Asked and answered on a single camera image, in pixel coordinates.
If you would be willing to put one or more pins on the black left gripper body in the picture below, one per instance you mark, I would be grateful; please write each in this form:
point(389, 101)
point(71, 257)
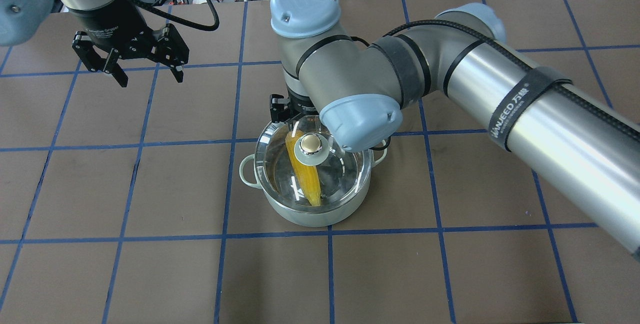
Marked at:
point(116, 30)

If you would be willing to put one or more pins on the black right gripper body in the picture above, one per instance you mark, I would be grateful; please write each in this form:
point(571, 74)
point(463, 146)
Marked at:
point(278, 107)

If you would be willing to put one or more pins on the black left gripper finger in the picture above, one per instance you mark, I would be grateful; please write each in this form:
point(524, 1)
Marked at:
point(84, 48)
point(171, 51)

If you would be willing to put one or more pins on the glass pot lid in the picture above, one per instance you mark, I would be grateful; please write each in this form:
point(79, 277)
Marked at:
point(310, 169)

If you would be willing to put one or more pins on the yellow corn cob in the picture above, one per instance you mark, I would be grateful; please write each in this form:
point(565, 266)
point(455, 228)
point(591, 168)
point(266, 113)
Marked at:
point(307, 176)

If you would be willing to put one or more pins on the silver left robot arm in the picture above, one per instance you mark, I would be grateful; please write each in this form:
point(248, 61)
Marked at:
point(22, 18)

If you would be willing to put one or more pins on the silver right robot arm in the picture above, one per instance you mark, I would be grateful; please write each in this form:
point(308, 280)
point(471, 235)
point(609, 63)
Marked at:
point(588, 151)

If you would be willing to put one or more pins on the pale green electric pot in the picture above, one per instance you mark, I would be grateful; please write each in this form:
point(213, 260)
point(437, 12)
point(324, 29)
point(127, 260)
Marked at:
point(315, 209)

